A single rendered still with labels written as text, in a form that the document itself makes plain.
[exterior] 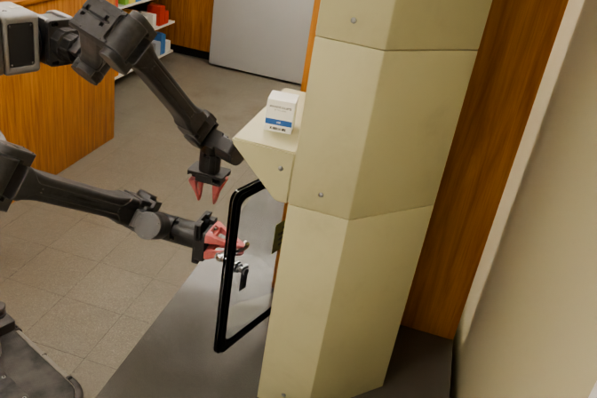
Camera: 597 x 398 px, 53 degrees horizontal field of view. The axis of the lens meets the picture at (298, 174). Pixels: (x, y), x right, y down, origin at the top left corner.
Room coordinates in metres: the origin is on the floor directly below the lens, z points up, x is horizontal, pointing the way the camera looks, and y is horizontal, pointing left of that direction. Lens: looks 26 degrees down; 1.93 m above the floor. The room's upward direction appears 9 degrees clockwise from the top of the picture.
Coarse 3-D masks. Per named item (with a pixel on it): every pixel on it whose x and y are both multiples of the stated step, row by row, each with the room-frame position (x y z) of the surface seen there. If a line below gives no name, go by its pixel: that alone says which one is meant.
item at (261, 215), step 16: (256, 208) 1.03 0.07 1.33; (272, 208) 1.08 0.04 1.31; (240, 224) 0.99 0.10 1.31; (256, 224) 1.04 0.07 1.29; (272, 224) 1.09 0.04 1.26; (240, 240) 1.00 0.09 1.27; (256, 240) 1.05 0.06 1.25; (272, 240) 1.10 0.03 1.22; (224, 256) 0.97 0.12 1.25; (240, 256) 1.00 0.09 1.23; (256, 256) 1.05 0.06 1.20; (272, 256) 1.11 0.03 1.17; (224, 272) 0.97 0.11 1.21; (240, 272) 1.01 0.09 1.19; (256, 272) 1.06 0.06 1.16; (272, 272) 1.12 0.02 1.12; (256, 288) 1.07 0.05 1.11; (272, 288) 1.12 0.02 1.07; (240, 304) 1.02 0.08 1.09; (256, 304) 1.08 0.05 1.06; (240, 320) 1.03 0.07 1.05
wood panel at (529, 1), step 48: (528, 0) 1.22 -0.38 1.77; (480, 48) 1.23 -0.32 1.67; (528, 48) 1.22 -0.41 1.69; (480, 96) 1.23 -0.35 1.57; (528, 96) 1.21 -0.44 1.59; (480, 144) 1.22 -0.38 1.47; (480, 192) 1.22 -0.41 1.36; (432, 240) 1.23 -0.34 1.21; (480, 240) 1.21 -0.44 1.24; (432, 288) 1.23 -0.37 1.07
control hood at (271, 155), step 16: (304, 96) 1.22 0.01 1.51; (256, 128) 1.00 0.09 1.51; (240, 144) 0.94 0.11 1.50; (256, 144) 0.94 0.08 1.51; (272, 144) 0.94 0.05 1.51; (288, 144) 0.95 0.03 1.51; (256, 160) 0.94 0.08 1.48; (272, 160) 0.93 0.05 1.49; (288, 160) 0.92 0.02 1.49; (272, 176) 0.93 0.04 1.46; (288, 176) 0.92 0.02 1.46; (272, 192) 0.93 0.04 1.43; (288, 192) 0.93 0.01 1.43
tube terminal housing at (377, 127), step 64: (320, 64) 0.92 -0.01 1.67; (384, 64) 0.90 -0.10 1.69; (448, 64) 0.98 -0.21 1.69; (320, 128) 0.92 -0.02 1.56; (384, 128) 0.92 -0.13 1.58; (448, 128) 1.00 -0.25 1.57; (320, 192) 0.91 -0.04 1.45; (384, 192) 0.94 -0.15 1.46; (320, 256) 0.91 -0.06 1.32; (384, 256) 0.96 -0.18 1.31; (320, 320) 0.90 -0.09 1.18; (384, 320) 0.98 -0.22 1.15; (320, 384) 0.91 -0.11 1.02
